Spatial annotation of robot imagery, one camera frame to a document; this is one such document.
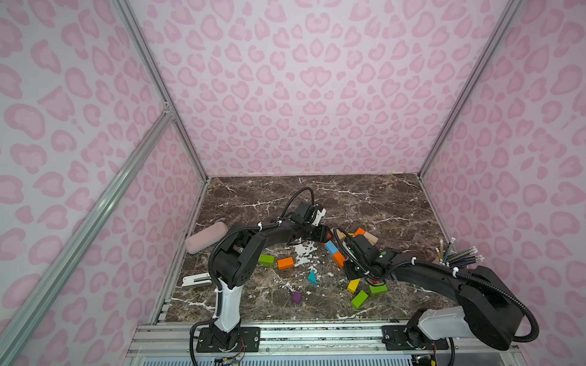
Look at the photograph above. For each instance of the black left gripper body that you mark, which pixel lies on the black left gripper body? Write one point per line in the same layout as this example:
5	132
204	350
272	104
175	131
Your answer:
318	231

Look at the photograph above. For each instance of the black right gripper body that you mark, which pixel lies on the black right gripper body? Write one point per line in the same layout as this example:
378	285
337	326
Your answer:
351	247

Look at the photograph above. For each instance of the orange block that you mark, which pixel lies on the orange block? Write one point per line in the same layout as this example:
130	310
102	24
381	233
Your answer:
339	259
359	232
286	263

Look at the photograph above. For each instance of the natural wood block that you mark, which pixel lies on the natural wood block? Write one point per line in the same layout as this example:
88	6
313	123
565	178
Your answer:
371	238

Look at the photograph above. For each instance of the light blue block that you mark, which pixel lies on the light blue block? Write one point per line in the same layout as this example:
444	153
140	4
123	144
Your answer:
331	248

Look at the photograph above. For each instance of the teal triangle block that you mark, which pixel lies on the teal triangle block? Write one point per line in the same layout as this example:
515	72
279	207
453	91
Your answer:
312	278

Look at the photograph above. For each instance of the green block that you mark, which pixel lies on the green block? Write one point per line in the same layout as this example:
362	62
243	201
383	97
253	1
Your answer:
359	299
267	260
377	289

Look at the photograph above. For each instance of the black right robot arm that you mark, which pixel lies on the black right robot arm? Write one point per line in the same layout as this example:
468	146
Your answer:
485	308

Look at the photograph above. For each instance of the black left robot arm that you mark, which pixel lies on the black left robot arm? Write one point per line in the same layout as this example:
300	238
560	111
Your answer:
236	255

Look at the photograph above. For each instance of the yellow block centre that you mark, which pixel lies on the yellow block centre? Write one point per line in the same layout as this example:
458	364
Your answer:
353	285

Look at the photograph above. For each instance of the green block bottom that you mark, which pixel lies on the green block bottom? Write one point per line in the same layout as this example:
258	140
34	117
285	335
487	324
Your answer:
359	299

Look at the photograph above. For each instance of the purple cube block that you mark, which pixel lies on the purple cube block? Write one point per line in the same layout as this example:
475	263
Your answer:
297	297

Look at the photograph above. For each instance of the bundle of pencils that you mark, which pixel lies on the bundle of pencils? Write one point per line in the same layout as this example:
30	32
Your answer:
449	257

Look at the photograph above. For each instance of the pink pencil case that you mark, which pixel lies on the pink pencil case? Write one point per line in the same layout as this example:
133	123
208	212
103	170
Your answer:
205	238

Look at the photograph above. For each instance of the white stapler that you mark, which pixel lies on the white stapler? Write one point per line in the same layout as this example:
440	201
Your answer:
197	280

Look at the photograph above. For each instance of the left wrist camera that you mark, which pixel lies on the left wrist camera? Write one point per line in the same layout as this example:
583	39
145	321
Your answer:
319	213

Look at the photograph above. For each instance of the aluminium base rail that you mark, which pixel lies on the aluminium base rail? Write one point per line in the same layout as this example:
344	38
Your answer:
344	342

